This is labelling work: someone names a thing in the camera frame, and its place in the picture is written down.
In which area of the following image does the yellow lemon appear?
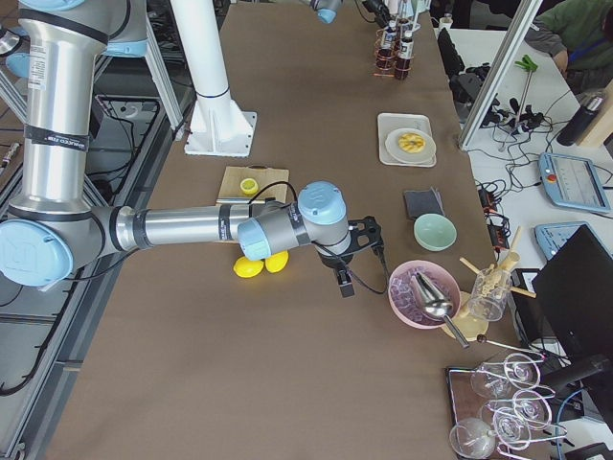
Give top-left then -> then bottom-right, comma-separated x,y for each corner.
264,251 -> 289,273
233,257 -> 264,279

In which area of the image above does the white round plate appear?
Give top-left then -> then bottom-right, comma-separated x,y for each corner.
384,128 -> 436,165

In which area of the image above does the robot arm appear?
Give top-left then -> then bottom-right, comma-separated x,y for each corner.
303,0 -> 343,24
1,1 -> 384,296

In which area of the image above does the cream serving tray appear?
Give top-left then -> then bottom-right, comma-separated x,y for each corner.
377,112 -> 437,168

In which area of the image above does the black framed wooden tray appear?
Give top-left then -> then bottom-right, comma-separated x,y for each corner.
445,365 -> 509,445

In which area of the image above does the bamboo cutting board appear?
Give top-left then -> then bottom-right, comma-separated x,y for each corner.
216,166 -> 293,204

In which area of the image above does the wooden cup tree stand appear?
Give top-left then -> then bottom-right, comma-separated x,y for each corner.
453,226 -> 536,342

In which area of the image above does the yellow lemon upper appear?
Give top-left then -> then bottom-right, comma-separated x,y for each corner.
233,257 -> 264,279

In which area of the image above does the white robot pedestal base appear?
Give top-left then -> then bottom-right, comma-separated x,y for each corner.
171,0 -> 257,158

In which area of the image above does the tea bottle rack right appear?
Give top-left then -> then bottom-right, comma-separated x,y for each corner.
375,19 -> 397,72

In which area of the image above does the grey folded cloth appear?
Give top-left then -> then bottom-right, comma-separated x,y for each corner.
403,188 -> 445,219

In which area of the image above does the black monitor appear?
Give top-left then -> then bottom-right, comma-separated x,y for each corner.
534,225 -> 612,358

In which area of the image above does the copper wire bottle rack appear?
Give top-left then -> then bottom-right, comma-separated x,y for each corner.
374,26 -> 414,81

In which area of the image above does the half lemon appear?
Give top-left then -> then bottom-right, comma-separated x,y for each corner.
239,177 -> 260,196

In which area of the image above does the steel ice scoop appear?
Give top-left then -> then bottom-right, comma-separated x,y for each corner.
414,272 -> 469,349

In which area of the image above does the black water bottle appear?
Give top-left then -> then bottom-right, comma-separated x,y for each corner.
556,90 -> 607,147

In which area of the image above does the tea bottle in rack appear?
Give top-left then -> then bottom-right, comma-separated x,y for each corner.
394,31 -> 414,81

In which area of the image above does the wine glass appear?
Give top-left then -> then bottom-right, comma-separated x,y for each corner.
449,418 -> 496,459

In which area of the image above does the aluminium frame post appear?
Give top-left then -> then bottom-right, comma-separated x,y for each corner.
458,0 -> 542,150

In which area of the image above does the blue teach pendant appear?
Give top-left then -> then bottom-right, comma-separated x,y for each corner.
534,220 -> 602,261
538,152 -> 611,213

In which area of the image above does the pink bowl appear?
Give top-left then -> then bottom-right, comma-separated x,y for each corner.
388,260 -> 461,330

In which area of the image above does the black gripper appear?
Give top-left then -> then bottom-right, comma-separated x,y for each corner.
316,216 -> 384,298

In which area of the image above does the mint green bowl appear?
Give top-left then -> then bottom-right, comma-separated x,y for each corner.
414,214 -> 457,252

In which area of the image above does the yellow lemon lower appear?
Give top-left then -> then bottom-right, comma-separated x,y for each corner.
264,251 -> 289,273

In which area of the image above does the glazed donut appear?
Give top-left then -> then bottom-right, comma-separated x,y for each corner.
397,132 -> 425,153

